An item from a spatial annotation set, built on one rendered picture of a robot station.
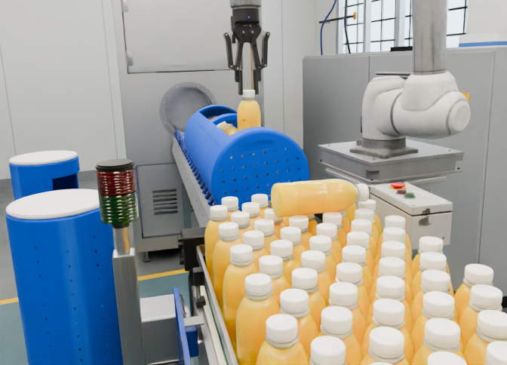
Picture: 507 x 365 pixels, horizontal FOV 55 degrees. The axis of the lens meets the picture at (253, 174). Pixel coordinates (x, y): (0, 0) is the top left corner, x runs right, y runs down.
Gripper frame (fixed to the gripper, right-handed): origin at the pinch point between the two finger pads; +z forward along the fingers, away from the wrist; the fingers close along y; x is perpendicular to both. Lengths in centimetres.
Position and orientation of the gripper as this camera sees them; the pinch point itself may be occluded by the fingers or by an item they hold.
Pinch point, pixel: (247, 82)
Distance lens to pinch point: 141.8
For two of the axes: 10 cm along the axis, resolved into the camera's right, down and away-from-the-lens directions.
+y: -9.7, 0.8, -2.1
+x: 2.2, 2.1, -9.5
